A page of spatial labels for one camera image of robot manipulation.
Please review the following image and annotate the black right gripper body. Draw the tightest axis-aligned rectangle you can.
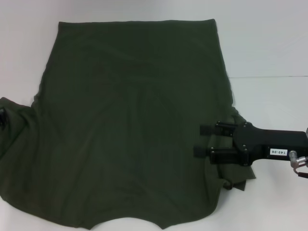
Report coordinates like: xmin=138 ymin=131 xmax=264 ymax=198
xmin=232 ymin=122 xmax=308 ymax=167

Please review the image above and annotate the dark right arm cable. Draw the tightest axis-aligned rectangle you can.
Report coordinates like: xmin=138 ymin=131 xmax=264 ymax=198
xmin=292 ymin=166 xmax=308 ymax=179

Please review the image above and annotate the dark green shirt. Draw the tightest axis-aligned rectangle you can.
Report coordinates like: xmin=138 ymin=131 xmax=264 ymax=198
xmin=0 ymin=18 xmax=257 ymax=231

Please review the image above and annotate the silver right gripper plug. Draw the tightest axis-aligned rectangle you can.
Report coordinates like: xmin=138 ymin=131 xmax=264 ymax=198
xmin=290 ymin=150 xmax=308 ymax=169

